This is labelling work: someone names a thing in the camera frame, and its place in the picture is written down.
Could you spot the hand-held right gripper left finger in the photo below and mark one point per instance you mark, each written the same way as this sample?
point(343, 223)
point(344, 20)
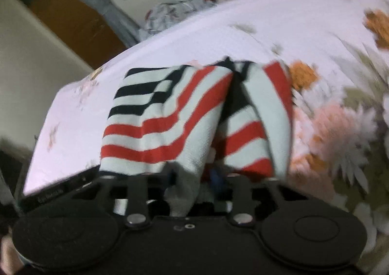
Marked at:
point(137, 196)

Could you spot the pile of light blue clothes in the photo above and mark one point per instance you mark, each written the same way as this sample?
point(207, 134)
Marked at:
point(173, 10)

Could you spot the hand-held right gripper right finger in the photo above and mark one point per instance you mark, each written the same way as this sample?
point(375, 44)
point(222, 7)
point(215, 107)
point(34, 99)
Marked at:
point(242, 196)

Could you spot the red black white striped sweater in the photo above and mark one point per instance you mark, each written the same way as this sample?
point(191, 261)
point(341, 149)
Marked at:
point(170, 123)

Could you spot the pink floral bedsheet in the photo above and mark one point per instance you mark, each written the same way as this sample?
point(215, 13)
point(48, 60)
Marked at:
point(304, 35)

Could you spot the brown wooden door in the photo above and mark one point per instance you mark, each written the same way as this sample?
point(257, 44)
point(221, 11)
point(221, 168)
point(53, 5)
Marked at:
point(70, 16)

